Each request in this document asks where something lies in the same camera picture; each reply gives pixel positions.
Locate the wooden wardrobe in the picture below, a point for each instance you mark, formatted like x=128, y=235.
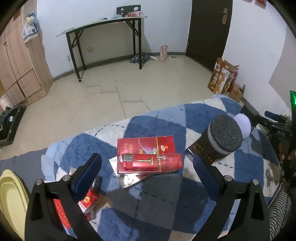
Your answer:
x=25, y=76

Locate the open black suitcase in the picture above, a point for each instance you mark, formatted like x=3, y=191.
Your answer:
x=10, y=121

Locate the pink bag on floor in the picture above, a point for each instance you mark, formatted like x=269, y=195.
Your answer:
x=163, y=54

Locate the orange printed cardboard box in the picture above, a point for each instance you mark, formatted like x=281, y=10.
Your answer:
x=221, y=76

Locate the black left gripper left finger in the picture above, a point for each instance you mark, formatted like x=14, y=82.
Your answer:
x=42, y=220

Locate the black folding table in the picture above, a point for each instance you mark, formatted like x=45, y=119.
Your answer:
x=104, y=41

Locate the large black foam cylinder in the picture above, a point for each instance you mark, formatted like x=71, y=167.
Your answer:
x=221, y=138

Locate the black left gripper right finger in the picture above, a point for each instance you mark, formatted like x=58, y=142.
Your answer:
x=251, y=220

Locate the red white cigarette box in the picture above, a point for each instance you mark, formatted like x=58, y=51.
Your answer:
x=87, y=205

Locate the brown cardboard box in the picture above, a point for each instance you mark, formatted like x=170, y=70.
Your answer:
x=237, y=92

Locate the silver box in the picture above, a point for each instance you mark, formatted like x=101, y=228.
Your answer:
x=127, y=180

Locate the dark wooden door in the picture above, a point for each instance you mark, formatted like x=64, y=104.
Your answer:
x=209, y=29

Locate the red cigarette carton with lighter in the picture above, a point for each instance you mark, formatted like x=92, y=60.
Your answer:
x=147, y=155

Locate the yellow oval plastic tray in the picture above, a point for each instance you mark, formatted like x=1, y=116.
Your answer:
x=14, y=202

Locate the blue white checkered quilt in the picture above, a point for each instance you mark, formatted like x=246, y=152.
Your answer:
x=162, y=207

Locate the lavender round compact case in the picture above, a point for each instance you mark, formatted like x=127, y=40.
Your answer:
x=244, y=124

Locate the dark brown box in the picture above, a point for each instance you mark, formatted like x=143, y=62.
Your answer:
x=196, y=150

